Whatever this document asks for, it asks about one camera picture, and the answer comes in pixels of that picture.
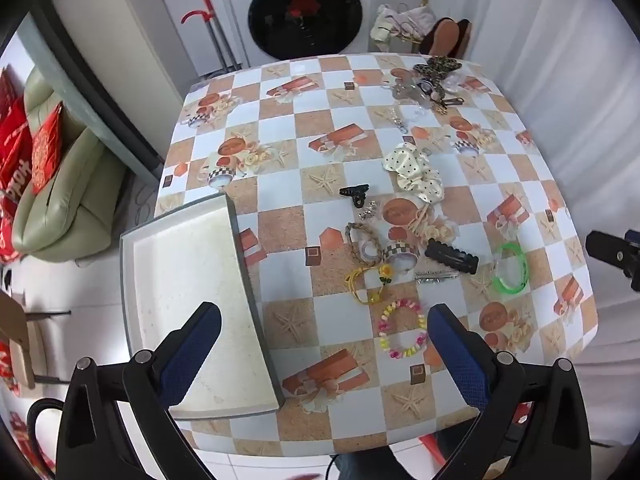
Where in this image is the small black claw clip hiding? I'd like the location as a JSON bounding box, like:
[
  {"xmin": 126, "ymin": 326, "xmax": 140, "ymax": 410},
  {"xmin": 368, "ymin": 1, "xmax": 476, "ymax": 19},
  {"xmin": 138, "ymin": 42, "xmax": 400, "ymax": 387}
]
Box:
[{"xmin": 339, "ymin": 183, "xmax": 371, "ymax": 209}]

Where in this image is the yellow flower hair tie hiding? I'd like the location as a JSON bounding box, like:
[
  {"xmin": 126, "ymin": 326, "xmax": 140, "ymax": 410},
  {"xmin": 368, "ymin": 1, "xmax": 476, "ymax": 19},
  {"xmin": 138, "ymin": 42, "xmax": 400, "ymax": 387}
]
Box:
[{"xmin": 345, "ymin": 263, "xmax": 396, "ymax": 306}]

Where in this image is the pale green sofa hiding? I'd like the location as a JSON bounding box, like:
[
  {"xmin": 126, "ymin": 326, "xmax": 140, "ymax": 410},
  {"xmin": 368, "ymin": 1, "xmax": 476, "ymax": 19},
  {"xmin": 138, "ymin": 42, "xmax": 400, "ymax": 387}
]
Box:
[{"xmin": 11, "ymin": 67, "xmax": 126, "ymax": 263}]

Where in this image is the silver hairpin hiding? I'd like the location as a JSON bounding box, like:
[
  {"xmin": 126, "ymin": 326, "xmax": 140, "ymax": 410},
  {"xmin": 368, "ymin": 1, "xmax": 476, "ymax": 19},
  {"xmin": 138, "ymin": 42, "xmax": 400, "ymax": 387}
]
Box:
[{"xmin": 414, "ymin": 270, "xmax": 460, "ymax": 285}]

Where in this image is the wooden chair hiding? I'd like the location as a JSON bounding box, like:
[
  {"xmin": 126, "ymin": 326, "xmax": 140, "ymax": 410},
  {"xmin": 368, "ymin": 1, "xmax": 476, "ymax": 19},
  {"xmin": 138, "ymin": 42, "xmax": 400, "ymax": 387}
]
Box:
[{"xmin": 0, "ymin": 290, "xmax": 71, "ymax": 391}]

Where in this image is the checkered printed tablecloth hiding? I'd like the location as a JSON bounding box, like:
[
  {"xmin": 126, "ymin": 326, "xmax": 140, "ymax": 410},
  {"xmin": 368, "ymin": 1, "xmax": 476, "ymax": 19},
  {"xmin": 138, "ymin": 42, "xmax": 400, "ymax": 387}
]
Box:
[{"xmin": 155, "ymin": 54, "xmax": 599, "ymax": 456}]

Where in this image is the red handled mop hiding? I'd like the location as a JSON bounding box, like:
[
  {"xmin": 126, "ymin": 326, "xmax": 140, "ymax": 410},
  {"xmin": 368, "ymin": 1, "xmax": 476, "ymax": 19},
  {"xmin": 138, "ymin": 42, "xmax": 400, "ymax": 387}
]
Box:
[{"xmin": 181, "ymin": 0, "xmax": 238, "ymax": 73}]

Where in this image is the red plastic stool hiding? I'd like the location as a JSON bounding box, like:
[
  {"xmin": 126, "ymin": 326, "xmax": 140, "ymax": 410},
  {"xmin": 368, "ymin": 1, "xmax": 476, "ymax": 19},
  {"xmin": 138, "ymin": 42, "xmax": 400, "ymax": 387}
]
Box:
[{"xmin": 419, "ymin": 432, "xmax": 448, "ymax": 466}]

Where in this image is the green plastic bangle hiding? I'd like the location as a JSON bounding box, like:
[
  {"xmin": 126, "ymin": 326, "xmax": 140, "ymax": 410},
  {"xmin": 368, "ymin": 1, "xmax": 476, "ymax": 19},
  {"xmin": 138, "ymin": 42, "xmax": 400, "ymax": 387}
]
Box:
[{"xmin": 492, "ymin": 242, "xmax": 531, "ymax": 295}]

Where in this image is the cream polka dot scrunchie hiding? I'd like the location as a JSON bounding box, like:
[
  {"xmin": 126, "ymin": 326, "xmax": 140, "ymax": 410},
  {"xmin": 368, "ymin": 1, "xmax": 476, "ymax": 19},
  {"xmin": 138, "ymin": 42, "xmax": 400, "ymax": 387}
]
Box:
[{"xmin": 383, "ymin": 142, "xmax": 444, "ymax": 204}]

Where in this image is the grey rectangular tray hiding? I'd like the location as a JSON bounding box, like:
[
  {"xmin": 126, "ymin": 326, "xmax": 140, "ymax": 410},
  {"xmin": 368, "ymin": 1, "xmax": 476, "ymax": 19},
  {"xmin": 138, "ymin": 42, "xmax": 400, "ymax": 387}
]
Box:
[{"xmin": 120, "ymin": 192, "xmax": 286, "ymax": 421}]

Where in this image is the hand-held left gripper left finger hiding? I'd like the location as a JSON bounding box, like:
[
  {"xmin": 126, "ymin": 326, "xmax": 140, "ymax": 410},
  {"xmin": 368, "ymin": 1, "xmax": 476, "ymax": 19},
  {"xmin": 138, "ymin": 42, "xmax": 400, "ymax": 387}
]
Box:
[{"xmin": 56, "ymin": 301, "xmax": 223, "ymax": 480}]

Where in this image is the braided beige bracelet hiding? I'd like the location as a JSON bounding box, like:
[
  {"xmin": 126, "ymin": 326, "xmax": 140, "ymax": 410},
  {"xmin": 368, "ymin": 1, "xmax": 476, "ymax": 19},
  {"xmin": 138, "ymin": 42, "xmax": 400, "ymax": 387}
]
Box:
[{"xmin": 345, "ymin": 221, "xmax": 383, "ymax": 262}]

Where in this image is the colourful bead bracelet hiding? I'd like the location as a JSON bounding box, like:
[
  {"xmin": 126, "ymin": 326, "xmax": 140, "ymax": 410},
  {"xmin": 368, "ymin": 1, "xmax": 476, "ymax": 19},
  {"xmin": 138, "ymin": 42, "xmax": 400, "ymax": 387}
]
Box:
[{"xmin": 378, "ymin": 298, "xmax": 428, "ymax": 359}]

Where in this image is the red cushion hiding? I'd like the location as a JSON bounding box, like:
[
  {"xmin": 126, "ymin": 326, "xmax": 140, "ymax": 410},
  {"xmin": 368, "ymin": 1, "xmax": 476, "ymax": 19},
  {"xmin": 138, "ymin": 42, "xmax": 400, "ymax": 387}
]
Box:
[
  {"xmin": 31, "ymin": 102, "xmax": 65, "ymax": 193},
  {"xmin": 0, "ymin": 97, "xmax": 32, "ymax": 203}
]

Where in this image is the large black hair clip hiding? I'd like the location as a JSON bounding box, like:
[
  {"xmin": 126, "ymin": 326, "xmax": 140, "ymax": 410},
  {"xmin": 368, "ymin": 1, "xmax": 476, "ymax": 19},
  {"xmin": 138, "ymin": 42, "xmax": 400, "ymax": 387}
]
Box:
[{"xmin": 425, "ymin": 240, "xmax": 480, "ymax": 276}]

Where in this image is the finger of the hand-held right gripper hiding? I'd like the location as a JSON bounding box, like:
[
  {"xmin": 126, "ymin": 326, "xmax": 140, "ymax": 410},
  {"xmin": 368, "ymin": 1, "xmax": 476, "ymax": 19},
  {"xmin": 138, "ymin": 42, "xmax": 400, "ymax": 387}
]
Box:
[{"xmin": 585, "ymin": 229, "xmax": 640, "ymax": 293}]

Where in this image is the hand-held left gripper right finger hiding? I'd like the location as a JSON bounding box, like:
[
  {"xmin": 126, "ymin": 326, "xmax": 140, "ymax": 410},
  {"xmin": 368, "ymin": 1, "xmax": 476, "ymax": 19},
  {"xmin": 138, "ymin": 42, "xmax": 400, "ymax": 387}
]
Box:
[{"xmin": 427, "ymin": 302, "xmax": 592, "ymax": 480}]

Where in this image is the leopard print hair bow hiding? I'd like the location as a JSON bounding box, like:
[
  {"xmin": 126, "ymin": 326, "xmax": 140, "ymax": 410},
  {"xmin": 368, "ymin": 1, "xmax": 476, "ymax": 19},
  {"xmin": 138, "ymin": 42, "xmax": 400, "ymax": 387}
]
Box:
[{"xmin": 412, "ymin": 56, "xmax": 463, "ymax": 103}]

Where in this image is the white washing machine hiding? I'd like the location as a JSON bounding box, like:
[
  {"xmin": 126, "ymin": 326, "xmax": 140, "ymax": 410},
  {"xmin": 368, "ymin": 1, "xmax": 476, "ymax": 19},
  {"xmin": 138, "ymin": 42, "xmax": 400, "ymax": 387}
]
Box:
[{"xmin": 217, "ymin": 0, "xmax": 373, "ymax": 68}]

